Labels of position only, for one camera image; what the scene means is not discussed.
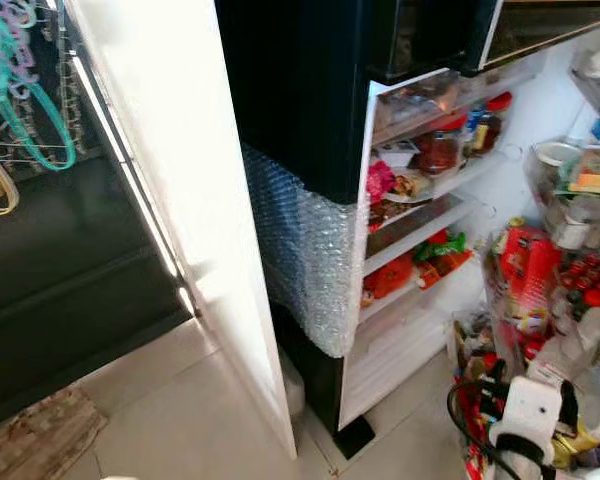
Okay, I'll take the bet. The white fridge door with shelves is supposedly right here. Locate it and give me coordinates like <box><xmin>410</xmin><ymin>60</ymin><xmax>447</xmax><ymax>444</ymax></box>
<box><xmin>338</xmin><ymin>18</ymin><xmax>600</xmax><ymax>433</ymax></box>

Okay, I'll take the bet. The yellow plastic clothes hanger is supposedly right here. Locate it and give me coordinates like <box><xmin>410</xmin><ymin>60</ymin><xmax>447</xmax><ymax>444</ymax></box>
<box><xmin>0</xmin><ymin>145</ymin><xmax>22</xmax><ymax>217</ymax></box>

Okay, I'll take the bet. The dark glossy cabinet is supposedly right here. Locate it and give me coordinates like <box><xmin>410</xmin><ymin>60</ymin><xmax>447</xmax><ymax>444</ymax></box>
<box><xmin>0</xmin><ymin>150</ymin><xmax>197</xmax><ymax>431</ymax></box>

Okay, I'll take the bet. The teal plastic clothes hanger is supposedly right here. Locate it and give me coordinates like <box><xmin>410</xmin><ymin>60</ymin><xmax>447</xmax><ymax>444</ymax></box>
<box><xmin>0</xmin><ymin>0</ymin><xmax>78</xmax><ymax>173</ymax></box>

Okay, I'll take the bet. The brown patterned floor mat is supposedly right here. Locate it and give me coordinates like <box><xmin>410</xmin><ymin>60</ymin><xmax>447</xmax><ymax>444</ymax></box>
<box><xmin>0</xmin><ymin>384</ymin><xmax>110</xmax><ymax>480</ymax></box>

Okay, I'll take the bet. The pink plastic clothes hanger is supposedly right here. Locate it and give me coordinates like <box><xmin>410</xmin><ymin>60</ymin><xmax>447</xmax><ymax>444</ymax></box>
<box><xmin>0</xmin><ymin>0</ymin><xmax>41</xmax><ymax>76</ymax></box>

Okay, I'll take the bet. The white door panel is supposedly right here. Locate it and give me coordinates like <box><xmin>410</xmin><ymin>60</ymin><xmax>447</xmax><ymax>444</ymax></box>
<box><xmin>64</xmin><ymin>0</ymin><xmax>299</xmax><ymax>460</ymax></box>

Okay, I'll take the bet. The clear bubble wrap sheet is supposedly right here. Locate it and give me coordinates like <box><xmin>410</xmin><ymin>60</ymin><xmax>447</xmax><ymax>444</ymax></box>
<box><xmin>242</xmin><ymin>144</ymin><xmax>361</xmax><ymax>360</ymax></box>

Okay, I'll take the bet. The red snack packet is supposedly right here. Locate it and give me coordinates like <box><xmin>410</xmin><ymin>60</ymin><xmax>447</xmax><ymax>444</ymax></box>
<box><xmin>364</xmin><ymin>254</ymin><xmax>417</xmax><ymax>302</ymax></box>

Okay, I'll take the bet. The pink food packet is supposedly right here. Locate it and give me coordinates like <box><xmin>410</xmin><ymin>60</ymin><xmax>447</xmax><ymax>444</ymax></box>
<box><xmin>366</xmin><ymin>160</ymin><xmax>434</xmax><ymax>207</ymax></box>

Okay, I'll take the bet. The small white box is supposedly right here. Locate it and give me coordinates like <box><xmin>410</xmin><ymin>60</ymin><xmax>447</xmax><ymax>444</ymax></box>
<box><xmin>374</xmin><ymin>139</ymin><xmax>420</xmax><ymax>170</ymax></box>

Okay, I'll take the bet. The clear door shelf cover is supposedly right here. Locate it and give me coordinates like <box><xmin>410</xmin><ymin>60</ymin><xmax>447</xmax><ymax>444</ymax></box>
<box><xmin>369</xmin><ymin>67</ymin><xmax>468</xmax><ymax>147</ymax></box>

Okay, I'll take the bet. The green snack packet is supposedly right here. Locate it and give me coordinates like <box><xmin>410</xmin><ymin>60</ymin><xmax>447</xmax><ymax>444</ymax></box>
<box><xmin>414</xmin><ymin>231</ymin><xmax>470</xmax><ymax>264</ymax></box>

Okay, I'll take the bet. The red sauce jar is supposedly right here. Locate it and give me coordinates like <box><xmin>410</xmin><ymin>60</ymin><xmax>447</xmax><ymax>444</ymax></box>
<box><xmin>411</xmin><ymin>124</ymin><xmax>464</xmax><ymax>177</ymax></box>

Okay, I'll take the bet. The orange snack packet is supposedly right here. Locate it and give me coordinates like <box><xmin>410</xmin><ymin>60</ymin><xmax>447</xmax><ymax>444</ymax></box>
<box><xmin>417</xmin><ymin>249</ymin><xmax>474</xmax><ymax>292</ymax></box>

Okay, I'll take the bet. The black freezer door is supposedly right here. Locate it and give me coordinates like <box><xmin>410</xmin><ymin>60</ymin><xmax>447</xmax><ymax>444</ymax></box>
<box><xmin>368</xmin><ymin>0</ymin><xmax>507</xmax><ymax>85</ymax></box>

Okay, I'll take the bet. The clear bag of groceries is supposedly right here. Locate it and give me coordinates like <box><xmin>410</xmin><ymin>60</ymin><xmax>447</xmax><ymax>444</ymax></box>
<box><xmin>447</xmin><ymin>314</ymin><xmax>508</xmax><ymax>480</ymax></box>

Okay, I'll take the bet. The dark bottle with red cap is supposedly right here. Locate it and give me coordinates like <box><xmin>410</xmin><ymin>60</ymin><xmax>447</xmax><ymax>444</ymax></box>
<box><xmin>464</xmin><ymin>91</ymin><xmax>514</xmax><ymax>159</ymax></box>

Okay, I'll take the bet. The large red packet in bag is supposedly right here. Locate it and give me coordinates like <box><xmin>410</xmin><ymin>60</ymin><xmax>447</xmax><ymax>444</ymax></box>
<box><xmin>489</xmin><ymin>221</ymin><xmax>567</xmax><ymax>337</ymax></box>

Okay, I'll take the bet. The bagged jar with white lid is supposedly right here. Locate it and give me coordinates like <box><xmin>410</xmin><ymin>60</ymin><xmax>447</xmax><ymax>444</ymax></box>
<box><xmin>528</xmin><ymin>139</ymin><xmax>600</xmax><ymax>253</ymax></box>

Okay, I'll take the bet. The white plastic bottle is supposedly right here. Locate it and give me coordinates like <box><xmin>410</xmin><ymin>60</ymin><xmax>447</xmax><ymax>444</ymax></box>
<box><xmin>529</xmin><ymin>304</ymin><xmax>600</xmax><ymax>388</ymax></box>

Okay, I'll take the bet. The small red-capped bottles pack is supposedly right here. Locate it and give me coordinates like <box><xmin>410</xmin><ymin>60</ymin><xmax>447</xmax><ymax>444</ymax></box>
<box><xmin>564</xmin><ymin>254</ymin><xmax>600</xmax><ymax>312</ymax></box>

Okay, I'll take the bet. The yellow carton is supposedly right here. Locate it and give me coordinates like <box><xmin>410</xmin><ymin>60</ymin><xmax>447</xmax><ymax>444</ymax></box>
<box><xmin>569</xmin><ymin>147</ymin><xmax>600</xmax><ymax>197</ymax></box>

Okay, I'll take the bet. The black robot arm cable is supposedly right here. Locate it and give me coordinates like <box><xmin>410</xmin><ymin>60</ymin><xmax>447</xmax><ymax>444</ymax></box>
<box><xmin>444</xmin><ymin>378</ymin><xmax>503</xmax><ymax>473</ymax></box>

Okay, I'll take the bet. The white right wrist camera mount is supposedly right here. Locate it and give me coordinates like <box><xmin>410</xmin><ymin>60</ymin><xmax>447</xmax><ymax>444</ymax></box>
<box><xmin>489</xmin><ymin>374</ymin><xmax>577</xmax><ymax>452</ymax></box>

